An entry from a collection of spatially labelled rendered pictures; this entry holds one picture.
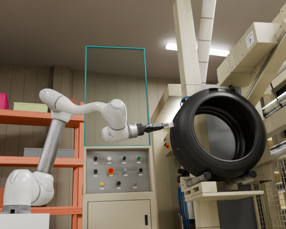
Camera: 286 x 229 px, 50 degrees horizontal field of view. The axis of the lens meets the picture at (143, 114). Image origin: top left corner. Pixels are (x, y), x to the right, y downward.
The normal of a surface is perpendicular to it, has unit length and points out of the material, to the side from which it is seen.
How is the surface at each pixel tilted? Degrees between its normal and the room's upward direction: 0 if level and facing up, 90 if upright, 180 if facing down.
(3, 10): 180
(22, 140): 90
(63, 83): 90
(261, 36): 90
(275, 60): 162
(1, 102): 90
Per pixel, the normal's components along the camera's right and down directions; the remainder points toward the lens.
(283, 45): 0.10, 0.78
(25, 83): 0.29, -0.35
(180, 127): -0.63, -0.25
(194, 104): 0.00, -0.45
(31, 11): 0.05, 0.94
